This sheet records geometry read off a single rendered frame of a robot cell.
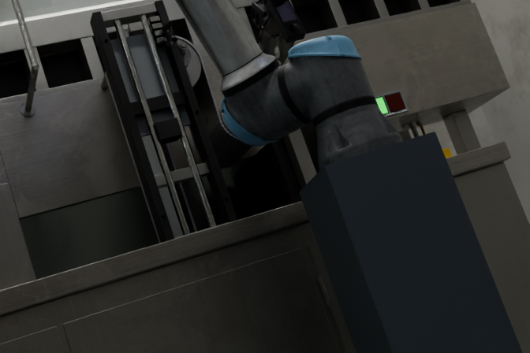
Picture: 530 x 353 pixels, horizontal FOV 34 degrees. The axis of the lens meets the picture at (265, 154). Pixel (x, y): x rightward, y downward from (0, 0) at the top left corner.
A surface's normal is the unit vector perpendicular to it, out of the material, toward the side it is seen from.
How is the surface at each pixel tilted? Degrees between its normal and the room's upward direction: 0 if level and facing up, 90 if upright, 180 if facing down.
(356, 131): 72
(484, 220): 90
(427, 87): 90
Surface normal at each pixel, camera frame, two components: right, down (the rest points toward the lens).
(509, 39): -0.93, 0.29
